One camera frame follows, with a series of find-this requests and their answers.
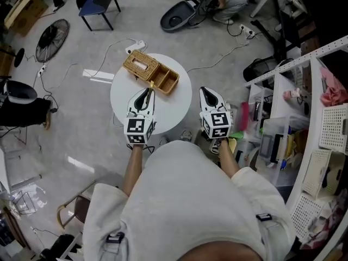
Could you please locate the thin wire frame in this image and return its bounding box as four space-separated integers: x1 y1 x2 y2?
10 189 38 216

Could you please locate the grey plastic seat shell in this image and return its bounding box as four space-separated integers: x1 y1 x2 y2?
159 1 197 33

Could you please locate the person's grey sweatshirt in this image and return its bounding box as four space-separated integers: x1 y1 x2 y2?
81 140 297 261

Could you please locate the blue grey chair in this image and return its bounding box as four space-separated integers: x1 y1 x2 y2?
78 0 122 32

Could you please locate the pile of pink white cloth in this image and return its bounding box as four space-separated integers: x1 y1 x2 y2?
301 197 348 250

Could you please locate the white floor cable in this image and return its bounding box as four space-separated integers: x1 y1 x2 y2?
187 35 250 73
42 38 138 92

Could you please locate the wicker basket organizer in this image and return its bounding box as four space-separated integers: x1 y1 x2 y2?
122 50 181 96

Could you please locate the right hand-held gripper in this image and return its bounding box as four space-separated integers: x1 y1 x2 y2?
199 86 233 140

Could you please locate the grey bucket seat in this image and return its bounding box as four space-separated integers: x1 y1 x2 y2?
5 80 38 104

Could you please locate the cardboard box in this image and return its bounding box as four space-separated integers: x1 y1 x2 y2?
4 0 49 36

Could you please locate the pink white bottle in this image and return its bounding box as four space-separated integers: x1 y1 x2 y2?
282 89 302 101

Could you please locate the pink plastic container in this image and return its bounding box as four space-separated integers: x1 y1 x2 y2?
239 101 250 132

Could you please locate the round white side table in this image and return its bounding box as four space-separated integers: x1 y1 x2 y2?
110 53 193 135

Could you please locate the person's left forearm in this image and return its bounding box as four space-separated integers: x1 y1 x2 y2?
122 144 144 197

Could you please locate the black mesh bin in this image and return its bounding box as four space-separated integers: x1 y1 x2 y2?
243 56 278 83

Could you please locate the person's right forearm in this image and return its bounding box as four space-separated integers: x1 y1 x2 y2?
217 138 241 181

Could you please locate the white metal shelf unit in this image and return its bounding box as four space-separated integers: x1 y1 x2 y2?
244 35 348 261

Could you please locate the clear plastic storage box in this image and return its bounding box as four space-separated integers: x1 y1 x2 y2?
259 115 311 188

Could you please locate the white perforated plastic basket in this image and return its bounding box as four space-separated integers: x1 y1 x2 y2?
290 193 326 241
318 104 348 155
302 148 346 200

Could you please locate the wooden chair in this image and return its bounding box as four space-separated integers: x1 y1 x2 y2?
56 181 97 230

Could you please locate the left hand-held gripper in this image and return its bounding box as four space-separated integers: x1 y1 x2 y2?
123 88 158 146

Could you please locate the black floor fan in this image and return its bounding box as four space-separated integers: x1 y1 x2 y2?
13 18 70 67

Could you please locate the wooden crate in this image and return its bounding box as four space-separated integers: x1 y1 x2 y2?
0 45 15 76

